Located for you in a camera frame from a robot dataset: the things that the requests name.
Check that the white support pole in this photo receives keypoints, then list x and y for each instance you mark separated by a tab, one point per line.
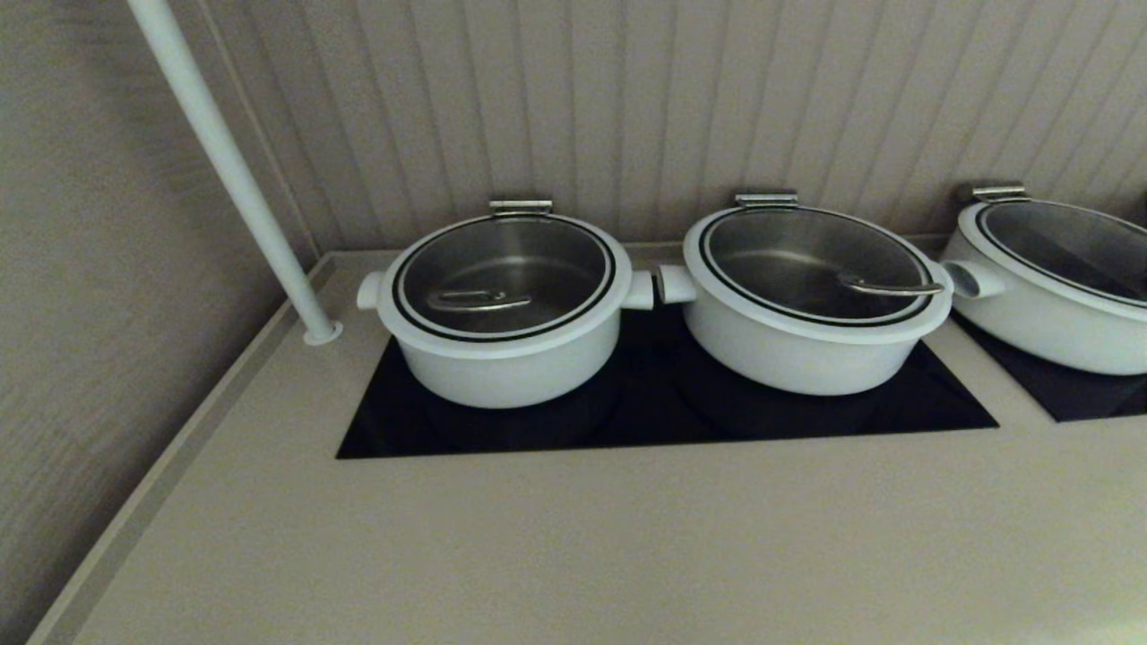
224	152

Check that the large black glass cooktop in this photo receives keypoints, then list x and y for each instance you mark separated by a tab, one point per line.
645	412

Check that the white pot steel interior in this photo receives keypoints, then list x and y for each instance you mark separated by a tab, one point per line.
780	358
1030	331
511	372

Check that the small black glass cooktop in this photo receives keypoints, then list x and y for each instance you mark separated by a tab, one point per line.
1075	399

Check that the glass lid white rim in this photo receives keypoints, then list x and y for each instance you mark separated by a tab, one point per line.
538	260
1075	242
789	260

